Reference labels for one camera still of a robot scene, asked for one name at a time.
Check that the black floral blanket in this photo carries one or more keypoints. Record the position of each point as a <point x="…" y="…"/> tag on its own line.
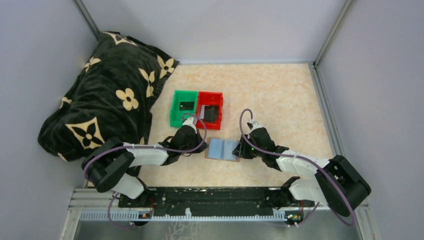
<point x="111" y="97"/>

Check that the aluminium frame rail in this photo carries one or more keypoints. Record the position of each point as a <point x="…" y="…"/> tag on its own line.
<point x="331" y="132"/>

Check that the green plastic bin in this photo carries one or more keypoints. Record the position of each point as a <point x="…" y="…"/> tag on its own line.
<point x="175" y="115"/>

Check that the black card in green bin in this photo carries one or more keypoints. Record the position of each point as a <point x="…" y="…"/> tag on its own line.
<point x="186" y="105"/>

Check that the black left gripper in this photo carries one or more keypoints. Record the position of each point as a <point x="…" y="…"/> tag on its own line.
<point x="202" y="148"/>

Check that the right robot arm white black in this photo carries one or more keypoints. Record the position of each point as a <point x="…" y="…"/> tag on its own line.
<point x="331" y="181"/>

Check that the black card in red bin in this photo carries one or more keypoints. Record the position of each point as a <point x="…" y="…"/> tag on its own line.
<point x="209" y="113"/>

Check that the red plastic bin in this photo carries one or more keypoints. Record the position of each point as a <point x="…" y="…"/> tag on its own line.
<point x="211" y="98"/>

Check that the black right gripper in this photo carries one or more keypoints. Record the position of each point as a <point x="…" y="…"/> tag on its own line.
<point x="241" y="150"/>

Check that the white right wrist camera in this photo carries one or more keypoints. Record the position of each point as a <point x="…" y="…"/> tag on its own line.
<point x="253" y="125"/>

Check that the brown leather card holder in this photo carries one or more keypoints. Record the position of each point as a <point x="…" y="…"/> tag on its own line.
<point x="221" y="149"/>

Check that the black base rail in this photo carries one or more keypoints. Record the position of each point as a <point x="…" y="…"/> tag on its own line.
<point x="212" y="200"/>

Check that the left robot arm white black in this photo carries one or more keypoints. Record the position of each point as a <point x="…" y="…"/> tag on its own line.
<point x="107" y="167"/>

